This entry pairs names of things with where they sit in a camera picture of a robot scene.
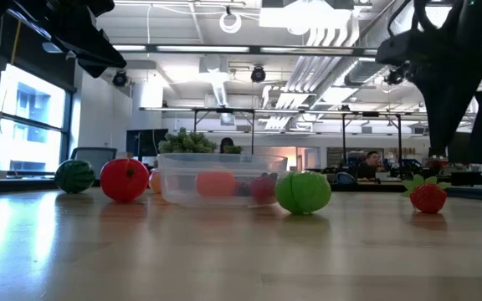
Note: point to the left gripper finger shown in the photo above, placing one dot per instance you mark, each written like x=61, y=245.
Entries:
x=103, y=58

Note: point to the red strawberry pale green leaves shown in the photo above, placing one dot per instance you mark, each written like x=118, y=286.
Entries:
x=428, y=198

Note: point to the green striped toy watermelon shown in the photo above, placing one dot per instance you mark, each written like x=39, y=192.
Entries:
x=75, y=176

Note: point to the red toy tomato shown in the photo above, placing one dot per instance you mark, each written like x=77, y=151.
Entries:
x=124, y=180

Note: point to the large toy peach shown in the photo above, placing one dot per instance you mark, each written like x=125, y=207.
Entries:
x=155, y=182

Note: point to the green toy cabbage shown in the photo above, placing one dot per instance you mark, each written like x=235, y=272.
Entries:
x=303, y=192

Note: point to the orange toy mandarin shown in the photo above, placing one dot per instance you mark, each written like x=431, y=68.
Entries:
x=216, y=185

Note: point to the red strawberry dark green leaves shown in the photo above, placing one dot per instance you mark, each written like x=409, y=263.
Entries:
x=263, y=189

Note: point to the clear plastic tupperware container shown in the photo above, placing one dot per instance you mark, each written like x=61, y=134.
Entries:
x=182, y=196

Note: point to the person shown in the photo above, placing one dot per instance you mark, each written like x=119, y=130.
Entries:
x=226, y=144
x=370, y=161

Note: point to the black computer monitor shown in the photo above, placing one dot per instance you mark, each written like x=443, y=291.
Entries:
x=145, y=142

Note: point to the long ceiling light bar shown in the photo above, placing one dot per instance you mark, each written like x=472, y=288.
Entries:
x=203, y=49

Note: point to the gray office chair white base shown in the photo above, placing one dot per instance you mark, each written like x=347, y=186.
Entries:
x=94, y=161

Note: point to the small background green plant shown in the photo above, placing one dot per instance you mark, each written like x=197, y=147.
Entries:
x=233, y=149

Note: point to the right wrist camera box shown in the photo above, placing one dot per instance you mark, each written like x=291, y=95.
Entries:
x=396, y=48

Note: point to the silver ribbed air duct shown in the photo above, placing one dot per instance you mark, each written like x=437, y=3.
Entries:
x=362, y=73

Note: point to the black background rig frame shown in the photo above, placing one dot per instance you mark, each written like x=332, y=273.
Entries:
x=252, y=125

